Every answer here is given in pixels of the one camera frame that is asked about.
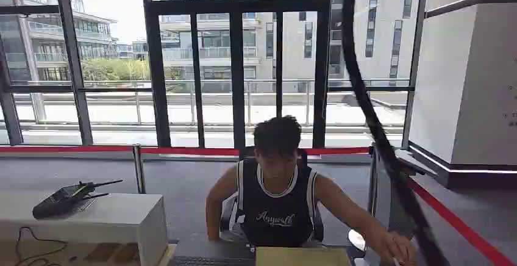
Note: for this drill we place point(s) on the black keyboard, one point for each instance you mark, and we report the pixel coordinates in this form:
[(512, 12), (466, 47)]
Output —
[(210, 261)]

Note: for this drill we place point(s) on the person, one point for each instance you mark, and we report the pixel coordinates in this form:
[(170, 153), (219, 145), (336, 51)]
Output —
[(278, 211)]

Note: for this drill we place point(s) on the black door frame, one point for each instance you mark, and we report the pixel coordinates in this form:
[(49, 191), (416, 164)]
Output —
[(238, 70)]

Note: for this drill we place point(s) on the black office chair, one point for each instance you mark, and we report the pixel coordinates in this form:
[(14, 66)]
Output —
[(247, 155)]

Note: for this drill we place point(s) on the metal balcony railing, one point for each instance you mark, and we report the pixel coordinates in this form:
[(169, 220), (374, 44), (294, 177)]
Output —
[(210, 94)]

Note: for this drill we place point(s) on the black router with antennas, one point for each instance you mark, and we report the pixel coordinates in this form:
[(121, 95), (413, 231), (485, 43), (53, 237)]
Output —
[(64, 199)]

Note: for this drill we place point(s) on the white cabinet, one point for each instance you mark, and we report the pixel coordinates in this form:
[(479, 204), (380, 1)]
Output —
[(101, 219)]

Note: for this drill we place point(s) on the silver barrier post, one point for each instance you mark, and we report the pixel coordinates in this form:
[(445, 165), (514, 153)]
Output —
[(139, 169)]

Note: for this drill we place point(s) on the red barrier belt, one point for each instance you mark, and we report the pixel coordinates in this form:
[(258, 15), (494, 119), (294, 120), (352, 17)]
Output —
[(456, 223), (80, 149)]

